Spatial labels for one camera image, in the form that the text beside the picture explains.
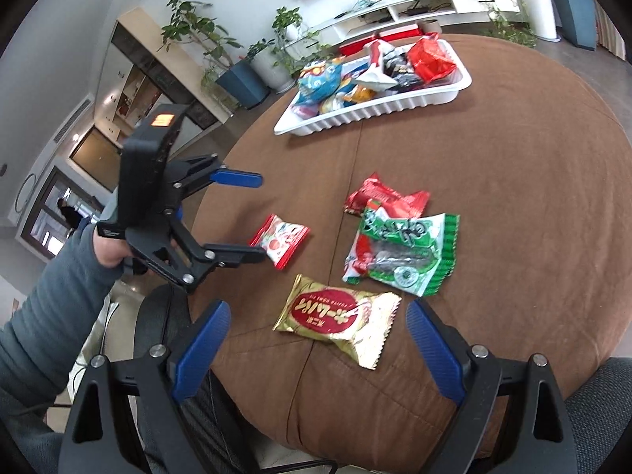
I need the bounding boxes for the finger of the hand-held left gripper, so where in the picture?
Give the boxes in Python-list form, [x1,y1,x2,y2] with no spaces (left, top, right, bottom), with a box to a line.
[170,154,264,203]
[148,222,268,295]

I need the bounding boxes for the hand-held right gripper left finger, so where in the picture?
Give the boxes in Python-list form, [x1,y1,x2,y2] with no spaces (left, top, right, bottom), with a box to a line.
[58,300,232,474]

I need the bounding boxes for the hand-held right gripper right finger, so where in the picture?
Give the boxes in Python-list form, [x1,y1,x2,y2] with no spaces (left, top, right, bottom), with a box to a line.
[406,299,578,474]

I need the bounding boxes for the small red white snack packet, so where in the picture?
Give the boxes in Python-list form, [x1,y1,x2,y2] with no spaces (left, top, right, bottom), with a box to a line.
[248,214,311,271]

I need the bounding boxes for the gold red snack packet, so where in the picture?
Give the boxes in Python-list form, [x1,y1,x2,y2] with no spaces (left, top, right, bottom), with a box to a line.
[273,274,402,369]

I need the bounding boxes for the pink blue cartoon snack packet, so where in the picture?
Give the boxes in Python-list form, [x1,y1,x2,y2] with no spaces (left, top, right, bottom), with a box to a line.
[291,56,349,117]

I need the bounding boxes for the orange snack packet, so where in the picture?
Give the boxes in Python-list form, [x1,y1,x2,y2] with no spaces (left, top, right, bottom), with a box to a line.
[346,84,376,104]

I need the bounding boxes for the white foam tray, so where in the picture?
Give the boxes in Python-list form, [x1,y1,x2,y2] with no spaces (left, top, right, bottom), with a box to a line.
[274,34,473,136]

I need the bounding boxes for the black snack packet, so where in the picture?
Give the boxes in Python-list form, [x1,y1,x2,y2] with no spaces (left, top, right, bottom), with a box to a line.
[382,52,423,92]

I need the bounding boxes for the person's left forearm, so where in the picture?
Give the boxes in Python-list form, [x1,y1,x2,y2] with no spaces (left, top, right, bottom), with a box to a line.
[0,210,124,474]

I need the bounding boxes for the person's left hand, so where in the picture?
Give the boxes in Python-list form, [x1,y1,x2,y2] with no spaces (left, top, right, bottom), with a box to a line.
[94,236,145,276]

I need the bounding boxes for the black mesh office chair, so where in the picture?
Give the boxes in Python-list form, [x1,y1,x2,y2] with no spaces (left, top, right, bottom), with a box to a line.
[133,284,262,474]

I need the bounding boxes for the tall plant in dark planter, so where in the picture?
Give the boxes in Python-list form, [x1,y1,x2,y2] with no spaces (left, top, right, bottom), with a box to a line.
[159,0,271,110]

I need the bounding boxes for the green white seaweed packet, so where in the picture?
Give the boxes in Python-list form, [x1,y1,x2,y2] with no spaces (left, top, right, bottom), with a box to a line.
[342,199,461,298]

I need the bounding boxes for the plant in ribbed white pot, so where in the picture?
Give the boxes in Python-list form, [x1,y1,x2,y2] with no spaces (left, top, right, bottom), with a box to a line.
[246,39,297,94]

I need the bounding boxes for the shiny dark red snack packet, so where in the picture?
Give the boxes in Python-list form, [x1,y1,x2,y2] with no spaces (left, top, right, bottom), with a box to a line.
[344,173,431,219]

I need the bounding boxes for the pothos in small white pot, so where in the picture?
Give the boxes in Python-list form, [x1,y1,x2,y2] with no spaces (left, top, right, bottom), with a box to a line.
[271,6,337,67]

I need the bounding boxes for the grey fabric chair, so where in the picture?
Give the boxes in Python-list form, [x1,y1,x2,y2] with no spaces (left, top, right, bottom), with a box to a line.
[558,355,632,474]

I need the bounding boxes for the red storage box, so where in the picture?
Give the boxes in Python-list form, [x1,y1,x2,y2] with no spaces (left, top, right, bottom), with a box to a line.
[378,22,420,40]
[340,39,376,57]

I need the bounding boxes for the white television cabinet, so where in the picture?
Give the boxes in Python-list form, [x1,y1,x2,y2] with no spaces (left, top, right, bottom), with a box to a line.
[296,0,519,50]

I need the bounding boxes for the trailing plant on cabinet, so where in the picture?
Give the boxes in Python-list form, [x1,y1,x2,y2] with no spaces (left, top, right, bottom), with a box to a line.
[474,0,539,47]

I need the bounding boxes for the plant in tall white pot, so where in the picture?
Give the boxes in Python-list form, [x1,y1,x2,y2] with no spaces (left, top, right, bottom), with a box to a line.
[454,0,564,43]

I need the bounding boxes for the beige curtain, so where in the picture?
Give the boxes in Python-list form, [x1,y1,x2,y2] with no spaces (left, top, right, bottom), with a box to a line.
[595,5,630,60]

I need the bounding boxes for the large plant in dark planter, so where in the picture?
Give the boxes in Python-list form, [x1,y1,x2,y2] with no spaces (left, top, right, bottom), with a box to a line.
[545,0,600,51]

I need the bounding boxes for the wooden wall cabinet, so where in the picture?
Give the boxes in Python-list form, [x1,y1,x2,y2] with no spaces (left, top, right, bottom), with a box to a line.
[94,7,235,132]

